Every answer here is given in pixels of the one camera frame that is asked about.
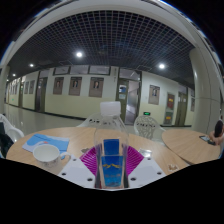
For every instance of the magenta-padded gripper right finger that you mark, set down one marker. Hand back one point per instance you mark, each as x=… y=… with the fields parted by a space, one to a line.
x=146 y=171

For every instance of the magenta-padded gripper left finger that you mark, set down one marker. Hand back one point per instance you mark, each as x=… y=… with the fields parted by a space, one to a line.
x=78 y=173

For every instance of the clear plastic water bottle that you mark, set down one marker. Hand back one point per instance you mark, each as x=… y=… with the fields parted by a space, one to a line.
x=111 y=163

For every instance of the small printed card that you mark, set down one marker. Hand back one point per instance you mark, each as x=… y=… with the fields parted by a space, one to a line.
x=85 y=150
x=172 y=166
x=145 y=152

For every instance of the white ceramic mug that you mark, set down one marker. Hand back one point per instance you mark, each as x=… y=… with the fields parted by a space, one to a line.
x=46 y=156

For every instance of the white lattice plastic chair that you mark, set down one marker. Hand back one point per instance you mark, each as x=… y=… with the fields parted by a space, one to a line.
x=10 y=130
x=148 y=126
x=90 y=120

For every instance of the light blue paper folder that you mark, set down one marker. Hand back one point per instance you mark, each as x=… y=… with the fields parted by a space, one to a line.
x=46 y=140

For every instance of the round wooden side table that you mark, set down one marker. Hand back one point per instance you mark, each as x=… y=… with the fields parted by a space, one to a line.
x=190 y=143

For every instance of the green exit sign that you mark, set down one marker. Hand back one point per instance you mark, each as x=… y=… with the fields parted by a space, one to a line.
x=146 y=113

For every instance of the dark tablet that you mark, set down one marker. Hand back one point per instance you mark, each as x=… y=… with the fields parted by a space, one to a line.
x=204 y=137

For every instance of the door with red posters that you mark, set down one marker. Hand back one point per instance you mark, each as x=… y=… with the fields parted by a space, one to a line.
x=170 y=108

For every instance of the black phone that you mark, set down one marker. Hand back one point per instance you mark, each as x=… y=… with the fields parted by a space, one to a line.
x=211 y=142

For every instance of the dark brown door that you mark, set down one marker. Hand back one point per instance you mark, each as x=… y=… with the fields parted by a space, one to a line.
x=182 y=110

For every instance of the olive open door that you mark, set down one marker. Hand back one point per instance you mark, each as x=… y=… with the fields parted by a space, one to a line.
x=122 y=103

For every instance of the black bag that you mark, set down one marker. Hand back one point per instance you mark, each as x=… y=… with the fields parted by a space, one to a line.
x=4 y=141

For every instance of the person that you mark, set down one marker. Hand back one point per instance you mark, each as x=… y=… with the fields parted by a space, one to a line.
x=219 y=130

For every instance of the dark double door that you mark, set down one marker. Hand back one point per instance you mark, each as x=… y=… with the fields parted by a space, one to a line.
x=41 y=95

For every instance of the round ceiling lights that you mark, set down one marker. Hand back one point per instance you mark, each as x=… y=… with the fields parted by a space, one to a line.
x=79 y=54

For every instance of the framed wall portraits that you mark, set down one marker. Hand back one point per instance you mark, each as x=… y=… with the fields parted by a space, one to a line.
x=96 y=86

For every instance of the dark framed wall panels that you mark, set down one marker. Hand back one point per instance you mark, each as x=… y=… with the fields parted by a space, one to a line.
x=99 y=70

